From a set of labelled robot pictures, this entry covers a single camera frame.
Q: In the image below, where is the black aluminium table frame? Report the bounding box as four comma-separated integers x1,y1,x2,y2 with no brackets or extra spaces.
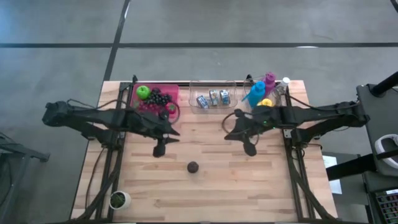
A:
93,74,327,223

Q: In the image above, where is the clear plastic bottle white cap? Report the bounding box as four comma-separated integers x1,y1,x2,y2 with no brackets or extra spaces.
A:
274,77,291,101

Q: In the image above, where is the grey metal stand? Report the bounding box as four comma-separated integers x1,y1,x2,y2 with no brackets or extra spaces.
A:
0,133,51,224

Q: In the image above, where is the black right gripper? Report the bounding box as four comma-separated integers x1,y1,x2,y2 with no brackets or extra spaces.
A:
223,115,261,141

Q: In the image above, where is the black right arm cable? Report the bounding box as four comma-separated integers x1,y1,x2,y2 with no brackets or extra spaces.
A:
221,108,261,146

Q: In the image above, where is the tuna can blue label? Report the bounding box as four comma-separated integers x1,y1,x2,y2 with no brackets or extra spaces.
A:
196,95,210,110
208,89,220,107

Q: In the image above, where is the colourful backlit keyboard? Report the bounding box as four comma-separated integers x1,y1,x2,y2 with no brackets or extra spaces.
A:
374,188,398,224

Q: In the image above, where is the white paper sheet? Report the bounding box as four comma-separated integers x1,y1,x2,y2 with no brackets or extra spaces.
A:
322,154,343,195

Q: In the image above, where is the black pole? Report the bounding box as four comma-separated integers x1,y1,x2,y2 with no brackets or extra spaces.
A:
369,70,398,98

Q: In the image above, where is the small plant white pot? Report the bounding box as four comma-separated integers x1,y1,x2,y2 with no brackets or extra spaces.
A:
108,190,132,210

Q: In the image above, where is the purple squeeze bottle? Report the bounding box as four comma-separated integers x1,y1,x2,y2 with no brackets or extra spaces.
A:
263,72,278,95

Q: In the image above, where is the blue squeeze bottle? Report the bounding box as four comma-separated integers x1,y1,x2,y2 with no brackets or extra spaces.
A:
241,80,267,108

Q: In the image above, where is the small blue silver can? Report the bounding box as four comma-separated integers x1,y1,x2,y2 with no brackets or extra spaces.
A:
219,89,231,106

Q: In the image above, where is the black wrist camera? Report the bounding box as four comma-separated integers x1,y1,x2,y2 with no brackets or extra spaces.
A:
242,138,259,157
152,138,167,158

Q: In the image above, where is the dark toy grape bunch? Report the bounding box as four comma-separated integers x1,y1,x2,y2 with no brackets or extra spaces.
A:
144,92,173,107

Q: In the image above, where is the red toy grape bunch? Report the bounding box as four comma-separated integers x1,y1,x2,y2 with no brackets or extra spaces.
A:
136,102,163,114

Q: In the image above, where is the brown cable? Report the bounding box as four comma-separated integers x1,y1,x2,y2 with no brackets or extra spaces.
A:
84,145,106,203

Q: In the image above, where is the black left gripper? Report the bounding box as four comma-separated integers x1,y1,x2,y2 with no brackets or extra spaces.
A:
148,115,181,145

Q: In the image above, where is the pink plastic bin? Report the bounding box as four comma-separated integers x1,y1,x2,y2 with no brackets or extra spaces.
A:
129,83,180,116

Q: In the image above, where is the white round device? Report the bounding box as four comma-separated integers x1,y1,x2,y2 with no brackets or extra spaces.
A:
374,133,398,170

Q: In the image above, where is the black side desk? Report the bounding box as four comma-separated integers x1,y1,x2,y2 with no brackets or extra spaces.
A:
326,83,398,224

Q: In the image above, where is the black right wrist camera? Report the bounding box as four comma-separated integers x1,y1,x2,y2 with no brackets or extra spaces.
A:
242,138,259,157

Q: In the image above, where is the clear plastic bin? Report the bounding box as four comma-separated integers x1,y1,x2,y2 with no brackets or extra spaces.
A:
188,80,239,115
244,77,290,110

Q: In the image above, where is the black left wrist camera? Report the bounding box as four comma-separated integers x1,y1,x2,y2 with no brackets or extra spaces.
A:
152,138,167,158

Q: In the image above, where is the green toy apple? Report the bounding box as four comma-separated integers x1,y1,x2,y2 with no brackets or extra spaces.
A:
136,85,152,101

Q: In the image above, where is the yellow squeeze bottle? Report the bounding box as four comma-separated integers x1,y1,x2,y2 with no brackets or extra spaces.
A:
257,98,275,108

